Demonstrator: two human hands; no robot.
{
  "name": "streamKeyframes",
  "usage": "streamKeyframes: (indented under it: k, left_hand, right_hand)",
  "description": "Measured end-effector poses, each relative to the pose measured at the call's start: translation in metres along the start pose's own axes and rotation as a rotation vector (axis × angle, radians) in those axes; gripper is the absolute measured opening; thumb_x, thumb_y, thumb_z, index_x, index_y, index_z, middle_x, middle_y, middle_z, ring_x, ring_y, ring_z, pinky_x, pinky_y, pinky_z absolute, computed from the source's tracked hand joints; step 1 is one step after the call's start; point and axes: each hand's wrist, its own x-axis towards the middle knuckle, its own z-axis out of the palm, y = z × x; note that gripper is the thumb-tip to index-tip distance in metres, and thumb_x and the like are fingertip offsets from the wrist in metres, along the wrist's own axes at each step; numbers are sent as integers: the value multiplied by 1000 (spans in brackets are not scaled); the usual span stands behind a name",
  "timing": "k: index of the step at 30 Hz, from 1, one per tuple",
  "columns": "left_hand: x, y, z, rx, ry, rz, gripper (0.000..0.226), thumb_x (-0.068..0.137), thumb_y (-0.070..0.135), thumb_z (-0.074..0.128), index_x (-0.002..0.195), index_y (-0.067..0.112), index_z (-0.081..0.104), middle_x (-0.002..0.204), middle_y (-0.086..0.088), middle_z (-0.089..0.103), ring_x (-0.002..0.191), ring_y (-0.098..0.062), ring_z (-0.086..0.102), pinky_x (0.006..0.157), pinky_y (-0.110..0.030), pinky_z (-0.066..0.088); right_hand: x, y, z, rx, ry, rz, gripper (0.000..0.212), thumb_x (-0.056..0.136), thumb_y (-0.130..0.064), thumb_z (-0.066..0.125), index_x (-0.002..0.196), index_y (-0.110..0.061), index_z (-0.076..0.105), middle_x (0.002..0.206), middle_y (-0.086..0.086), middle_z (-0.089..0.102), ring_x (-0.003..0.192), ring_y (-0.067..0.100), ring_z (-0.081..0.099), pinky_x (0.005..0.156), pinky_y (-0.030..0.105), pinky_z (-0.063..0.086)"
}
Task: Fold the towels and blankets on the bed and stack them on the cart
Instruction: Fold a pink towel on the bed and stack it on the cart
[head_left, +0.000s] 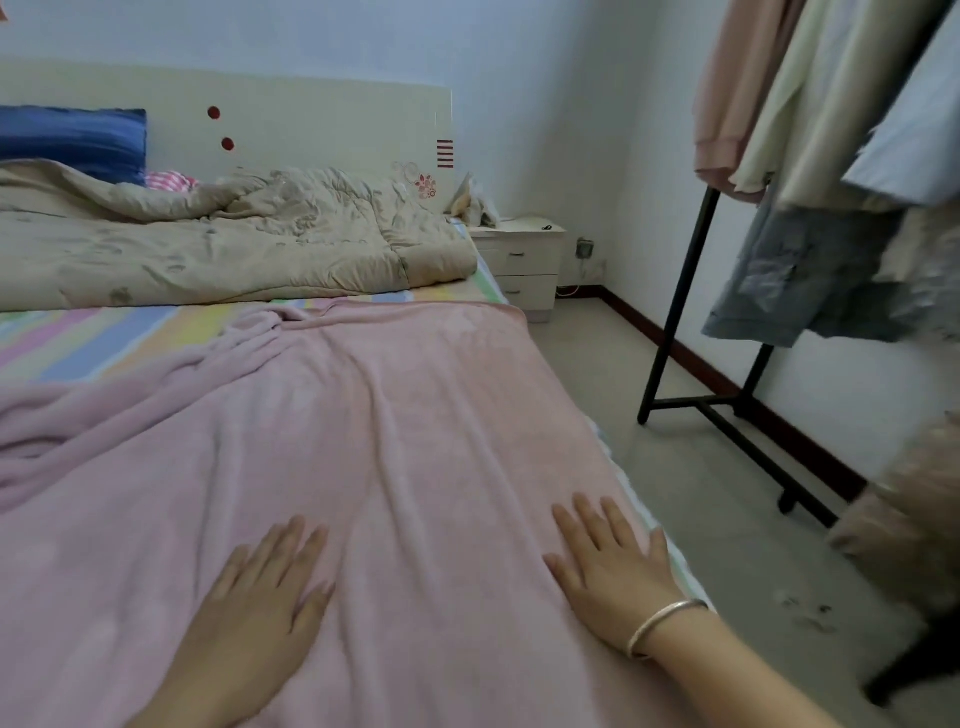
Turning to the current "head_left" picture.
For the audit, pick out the person's left hand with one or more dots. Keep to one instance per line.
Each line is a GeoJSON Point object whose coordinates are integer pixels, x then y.
{"type": "Point", "coordinates": [255, 623]}

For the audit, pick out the person's right hand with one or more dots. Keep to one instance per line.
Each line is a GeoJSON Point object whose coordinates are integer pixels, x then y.
{"type": "Point", "coordinates": [615, 578]}

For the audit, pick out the pink fleece blanket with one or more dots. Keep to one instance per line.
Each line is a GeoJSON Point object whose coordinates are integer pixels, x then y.
{"type": "Point", "coordinates": [375, 480]}

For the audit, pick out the person's right forearm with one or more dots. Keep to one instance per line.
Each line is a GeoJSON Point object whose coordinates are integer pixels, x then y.
{"type": "Point", "coordinates": [735, 675]}

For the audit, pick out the dark brown baseboard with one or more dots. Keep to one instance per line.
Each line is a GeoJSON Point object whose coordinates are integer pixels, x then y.
{"type": "Point", "coordinates": [705, 375]}

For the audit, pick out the black clothes rack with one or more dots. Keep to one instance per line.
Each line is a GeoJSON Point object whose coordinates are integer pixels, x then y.
{"type": "Point", "coordinates": [675, 300]}

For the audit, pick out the plastic covered beige coat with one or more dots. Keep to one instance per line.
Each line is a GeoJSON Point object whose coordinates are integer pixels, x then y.
{"type": "Point", "coordinates": [908, 525]}

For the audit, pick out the white nightstand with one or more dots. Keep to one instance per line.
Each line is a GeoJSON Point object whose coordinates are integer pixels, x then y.
{"type": "Point", "coordinates": [525, 263]}

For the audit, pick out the striped pastel bed sheet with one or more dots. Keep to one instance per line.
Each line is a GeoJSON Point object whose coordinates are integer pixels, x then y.
{"type": "Point", "coordinates": [90, 338]}

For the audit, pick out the grey hanging garment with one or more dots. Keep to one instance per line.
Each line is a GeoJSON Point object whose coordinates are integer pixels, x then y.
{"type": "Point", "coordinates": [795, 278]}

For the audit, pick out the beige quilt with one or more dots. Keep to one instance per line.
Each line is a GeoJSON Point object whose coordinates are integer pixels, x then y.
{"type": "Point", "coordinates": [225, 240]}

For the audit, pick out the cream plush toy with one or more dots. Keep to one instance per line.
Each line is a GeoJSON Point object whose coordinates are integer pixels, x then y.
{"type": "Point", "coordinates": [473, 203]}

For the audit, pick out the pink patterned pillow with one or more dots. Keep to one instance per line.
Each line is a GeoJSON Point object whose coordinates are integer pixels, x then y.
{"type": "Point", "coordinates": [171, 180]}

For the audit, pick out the pink hanging garment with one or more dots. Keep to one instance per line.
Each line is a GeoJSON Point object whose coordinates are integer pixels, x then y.
{"type": "Point", "coordinates": [743, 90]}

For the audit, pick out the white headboard with red dots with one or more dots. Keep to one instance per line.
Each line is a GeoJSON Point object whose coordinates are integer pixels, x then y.
{"type": "Point", "coordinates": [330, 120]}

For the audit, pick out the blue pillow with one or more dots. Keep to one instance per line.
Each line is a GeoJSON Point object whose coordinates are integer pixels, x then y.
{"type": "Point", "coordinates": [68, 143]}

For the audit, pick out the cream hanging garment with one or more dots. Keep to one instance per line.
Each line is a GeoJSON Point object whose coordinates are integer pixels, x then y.
{"type": "Point", "coordinates": [825, 105]}

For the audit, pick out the light blue hanging garment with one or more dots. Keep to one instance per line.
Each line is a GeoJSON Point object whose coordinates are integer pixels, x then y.
{"type": "Point", "coordinates": [915, 135]}

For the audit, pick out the black wall plug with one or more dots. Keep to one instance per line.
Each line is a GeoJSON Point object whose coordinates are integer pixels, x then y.
{"type": "Point", "coordinates": [585, 248]}

